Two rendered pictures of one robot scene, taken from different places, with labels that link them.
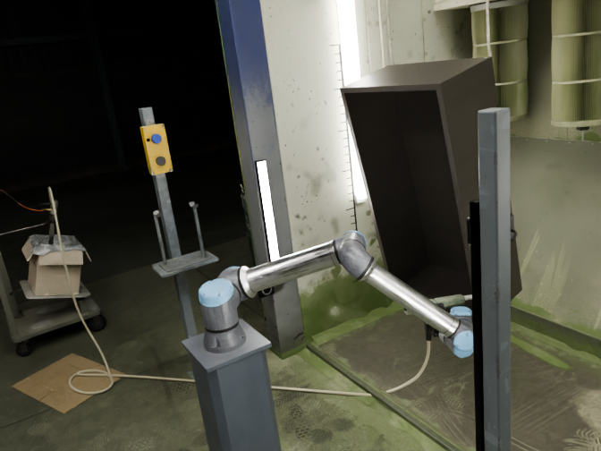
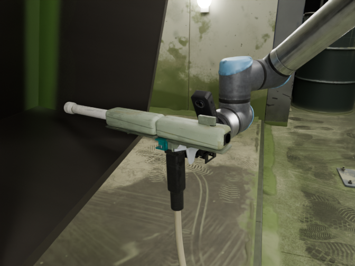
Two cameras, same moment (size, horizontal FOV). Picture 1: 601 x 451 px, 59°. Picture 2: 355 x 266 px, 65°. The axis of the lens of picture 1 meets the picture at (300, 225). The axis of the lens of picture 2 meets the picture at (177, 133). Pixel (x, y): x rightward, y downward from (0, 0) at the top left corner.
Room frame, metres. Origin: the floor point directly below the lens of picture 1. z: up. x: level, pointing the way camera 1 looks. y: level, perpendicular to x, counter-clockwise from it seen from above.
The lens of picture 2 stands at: (2.75, -0.18, 0.76)
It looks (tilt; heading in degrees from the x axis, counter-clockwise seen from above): 21 degrees down; 226
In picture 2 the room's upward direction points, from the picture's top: straight up
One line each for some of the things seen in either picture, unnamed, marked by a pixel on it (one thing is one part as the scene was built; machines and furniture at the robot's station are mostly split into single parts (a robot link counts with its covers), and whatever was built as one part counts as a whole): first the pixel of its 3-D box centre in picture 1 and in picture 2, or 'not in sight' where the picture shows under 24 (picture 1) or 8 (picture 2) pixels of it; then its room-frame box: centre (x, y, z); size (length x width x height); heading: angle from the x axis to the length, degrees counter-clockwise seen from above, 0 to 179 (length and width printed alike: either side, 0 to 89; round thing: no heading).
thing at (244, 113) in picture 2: (459, 343); (233, 117); (2.08, -0.63, 0.51); 0.12 x 0.09 x 0.10; 11
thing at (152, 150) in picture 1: (156, 148); not in sight; (2.89, 0.72, 1.42); 0.12 x 0.06 x 0.26; 120
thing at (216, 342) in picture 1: (223, 331); not in sight; (2.12, 0.40, 0.69); 0.19 x 0.19 x 0.10
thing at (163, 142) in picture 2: not in sight; (165, 141); (2.38, -0.60, 0.53); 0.04 x 0.03 x 0.02; 11
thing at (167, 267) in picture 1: (180, 234); not in sight; (2.80, 0.66, 0.95); 0.26 x 0.15 x 0.32; 120
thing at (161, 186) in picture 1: (173, 251); not in sight; (2.94, 0.75, 0.82); 0.06 x 0.06 x 1.64; 30
